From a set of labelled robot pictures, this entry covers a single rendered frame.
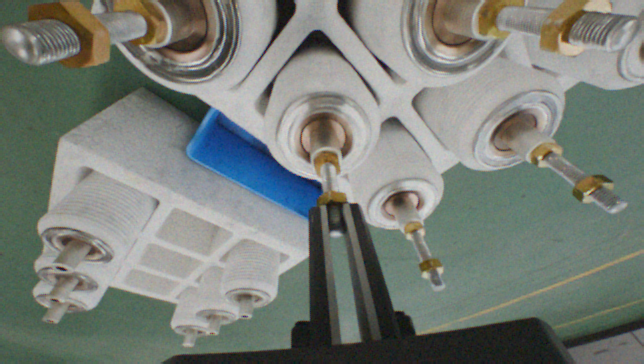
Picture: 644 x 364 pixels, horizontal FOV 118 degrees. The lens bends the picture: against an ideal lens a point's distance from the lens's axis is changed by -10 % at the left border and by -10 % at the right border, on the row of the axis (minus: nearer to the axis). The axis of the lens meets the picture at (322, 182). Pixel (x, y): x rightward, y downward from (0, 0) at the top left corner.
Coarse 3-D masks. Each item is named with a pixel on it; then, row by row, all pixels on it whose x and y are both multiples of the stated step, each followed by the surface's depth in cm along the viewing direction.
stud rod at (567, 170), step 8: (544, 160) 15; (552, 160) 15; (560, 160) 14; (552, 168) 15; (560, 168) 14; (568, 168) 14; (576, 168) 14; (568, 176) 14; (576, 176) 13; (584, 176) 13; (576, 184) 13; (600, 192) 12; (608, 192) 12; (600, 200) 12; (608, 200) 12; (616, 200) 11; (624, 200) 11; (608, 208) 12; (616, 208) 11
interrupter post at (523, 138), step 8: (512, 128) 17; (520, 128) 17; (528, 128) 17; (504, 136) 18; (512, 136) 17; (520, 136) 17; (528, 136) 16; (536, 136) 16; (544, 136) 16; (512, 144) 17; (520, 144) 17; (528, 144) 16; (536, 144) 16; (520, 152) 17; (528, 152) 16; (528, 160) 16
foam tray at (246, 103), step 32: (288, 0) 25; (320, 0) 17; (288, 32) 18; (320, 32) 28; (352, 32) 19; (256, 64) 27; (352, 64) 30; (384, 64) 28; (224, 96) 22; (256, 96) 22; (384, 96) 23; (256, 128) 24; (416, 128) 25; (448, 160) 29
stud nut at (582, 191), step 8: (592, 176) 12; (600, 176) 12; (584, 184) 13; (592, 184) 12; (600, 184) 12; (608, 184) 12; (576, 192) 13; (584, 192) 12; (592, 192) 12; (584, 200) 13; (592, 200) 13
